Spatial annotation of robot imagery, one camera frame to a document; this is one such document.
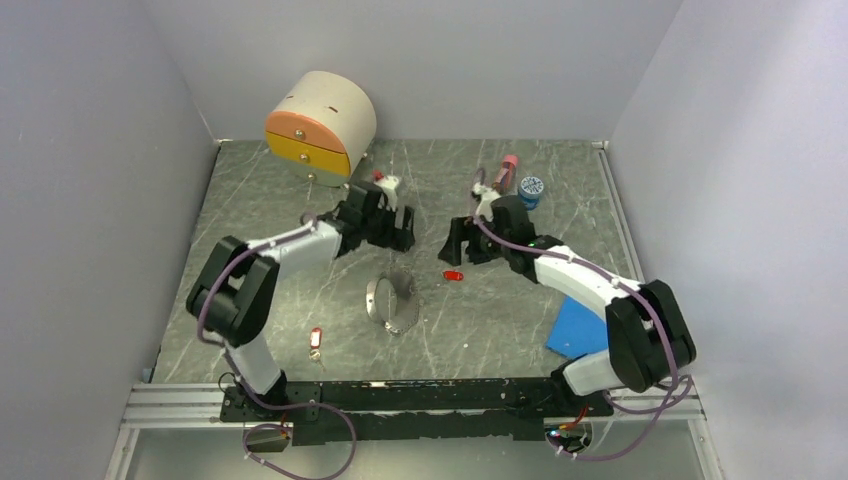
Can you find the round beige drawer box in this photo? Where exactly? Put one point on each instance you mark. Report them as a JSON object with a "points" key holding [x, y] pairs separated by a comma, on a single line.
{"points": [[322, 128]]}

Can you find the blue foam sheet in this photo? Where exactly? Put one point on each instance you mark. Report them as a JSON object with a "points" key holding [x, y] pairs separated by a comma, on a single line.
{"points": [[577, 331]]}

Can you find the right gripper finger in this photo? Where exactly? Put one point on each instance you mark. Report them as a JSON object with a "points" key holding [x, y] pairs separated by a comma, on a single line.
{"points": [[478, 249], [452, 252]]}

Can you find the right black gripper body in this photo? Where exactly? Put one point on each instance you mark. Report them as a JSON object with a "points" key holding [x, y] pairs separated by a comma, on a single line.
{"points": [[489, 226]]}

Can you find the key with red tag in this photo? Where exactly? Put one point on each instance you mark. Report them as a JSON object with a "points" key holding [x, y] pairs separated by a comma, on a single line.
{"points": [[452, 275]]}

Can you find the blue round tin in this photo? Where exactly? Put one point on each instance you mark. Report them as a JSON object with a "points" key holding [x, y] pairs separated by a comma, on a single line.
{"points": [[530, 191]]}

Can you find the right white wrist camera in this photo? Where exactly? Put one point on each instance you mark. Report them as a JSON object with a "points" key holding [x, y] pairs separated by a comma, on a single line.
{"points": [[482, 197]]}

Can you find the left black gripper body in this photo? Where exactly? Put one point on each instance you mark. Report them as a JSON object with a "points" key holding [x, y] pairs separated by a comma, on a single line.
{"points": [[379, 228]]}

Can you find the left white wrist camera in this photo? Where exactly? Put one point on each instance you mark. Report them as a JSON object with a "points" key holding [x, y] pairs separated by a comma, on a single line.
{"points": [[389, 186]]}

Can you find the pink capped brown vial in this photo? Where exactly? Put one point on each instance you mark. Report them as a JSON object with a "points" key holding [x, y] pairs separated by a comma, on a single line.
{"points": [[506, 173]]}

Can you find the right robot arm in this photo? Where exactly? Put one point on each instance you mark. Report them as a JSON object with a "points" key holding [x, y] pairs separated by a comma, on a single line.
{"points": [[647, 338]]}

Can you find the aluminium frame rail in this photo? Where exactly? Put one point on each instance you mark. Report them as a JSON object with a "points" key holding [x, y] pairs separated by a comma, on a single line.
{"points": [[215, 405]]}

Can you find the key with red label fob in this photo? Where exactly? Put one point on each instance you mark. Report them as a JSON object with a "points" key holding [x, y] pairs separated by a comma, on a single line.
{"points": [[315, 341]]}

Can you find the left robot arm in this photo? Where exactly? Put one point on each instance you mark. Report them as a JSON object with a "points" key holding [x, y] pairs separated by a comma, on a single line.
{"points": [[232, 296]]}

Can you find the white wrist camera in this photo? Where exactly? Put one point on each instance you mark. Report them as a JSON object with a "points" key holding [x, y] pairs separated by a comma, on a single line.
{"points": [[389, 186], [482, 197]]}

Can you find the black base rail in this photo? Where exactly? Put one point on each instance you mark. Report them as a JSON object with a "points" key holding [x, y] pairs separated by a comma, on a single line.
{"points": [[336, 411]]}

